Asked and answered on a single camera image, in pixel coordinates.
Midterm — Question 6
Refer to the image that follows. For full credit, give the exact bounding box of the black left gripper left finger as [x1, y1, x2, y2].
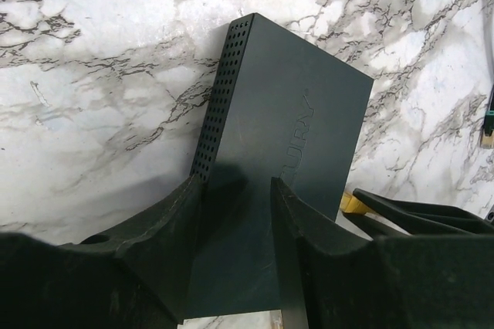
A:
[1, 175, 202, 328]

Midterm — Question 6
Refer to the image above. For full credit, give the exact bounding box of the black network switch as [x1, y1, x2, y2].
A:
[186, 13, 374, 318]

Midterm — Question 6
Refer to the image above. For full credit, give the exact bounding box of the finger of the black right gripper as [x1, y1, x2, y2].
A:
[349, 188, 493, 235]

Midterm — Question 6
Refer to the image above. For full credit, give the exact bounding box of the black ethernet cable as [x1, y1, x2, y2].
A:
[480, 85, 494, 148]

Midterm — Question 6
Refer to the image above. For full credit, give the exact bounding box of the yellow ethernet cable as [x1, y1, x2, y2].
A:
[341, 189, 367, 216]

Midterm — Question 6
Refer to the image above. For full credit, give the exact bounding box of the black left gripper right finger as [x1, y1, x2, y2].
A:
[270, 178, 493, 328]

